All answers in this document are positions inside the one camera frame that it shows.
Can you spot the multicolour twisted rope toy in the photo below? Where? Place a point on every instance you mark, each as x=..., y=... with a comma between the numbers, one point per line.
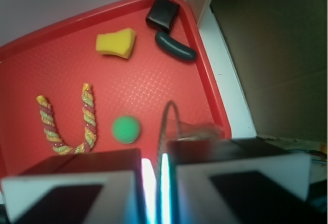
x=67, y=132

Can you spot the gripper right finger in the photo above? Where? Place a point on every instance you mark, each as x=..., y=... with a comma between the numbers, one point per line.
x=239, y=181

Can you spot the black rectangular block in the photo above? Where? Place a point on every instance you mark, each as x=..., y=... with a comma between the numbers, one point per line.
x=162, y=15

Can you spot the green dimpled ball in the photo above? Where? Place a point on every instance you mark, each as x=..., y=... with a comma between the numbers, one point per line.
x=126, y=129

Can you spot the red plastic tray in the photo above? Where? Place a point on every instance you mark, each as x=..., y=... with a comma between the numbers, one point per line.
x=57, y=60

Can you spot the silver keys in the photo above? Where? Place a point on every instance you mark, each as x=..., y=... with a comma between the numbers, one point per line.
x=172, y=128

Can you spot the yellow sponge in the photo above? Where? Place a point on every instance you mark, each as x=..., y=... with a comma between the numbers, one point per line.
x=119, y=43

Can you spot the dark green cucumber toy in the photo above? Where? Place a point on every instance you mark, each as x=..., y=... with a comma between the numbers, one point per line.
x=174, y=48

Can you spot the brown cardboard panel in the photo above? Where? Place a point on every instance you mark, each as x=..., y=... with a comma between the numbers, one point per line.
x=279, y=51

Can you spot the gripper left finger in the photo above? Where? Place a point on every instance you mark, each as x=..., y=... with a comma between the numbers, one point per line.
x=103, y=187

